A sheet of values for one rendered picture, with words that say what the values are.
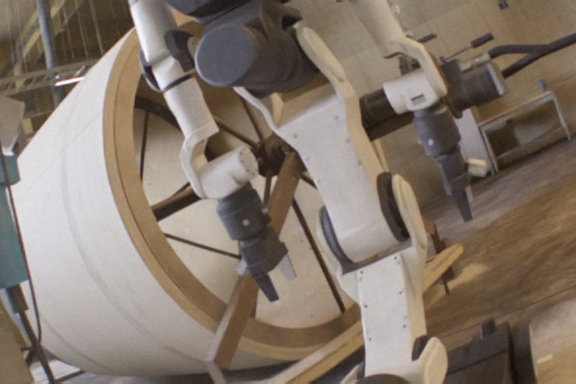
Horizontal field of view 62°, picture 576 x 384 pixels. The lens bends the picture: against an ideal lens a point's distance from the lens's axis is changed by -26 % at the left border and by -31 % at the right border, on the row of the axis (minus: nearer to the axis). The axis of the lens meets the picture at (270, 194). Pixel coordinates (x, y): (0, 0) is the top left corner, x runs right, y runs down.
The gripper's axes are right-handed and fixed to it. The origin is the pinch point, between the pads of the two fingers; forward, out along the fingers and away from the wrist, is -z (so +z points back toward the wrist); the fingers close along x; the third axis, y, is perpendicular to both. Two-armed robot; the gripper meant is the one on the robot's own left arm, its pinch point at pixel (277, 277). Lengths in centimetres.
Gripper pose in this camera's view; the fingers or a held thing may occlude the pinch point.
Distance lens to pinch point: 130.8
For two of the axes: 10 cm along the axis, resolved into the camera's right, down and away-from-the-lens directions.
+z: -4.5, -8.8, -1.3
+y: -8.3, 3.6, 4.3
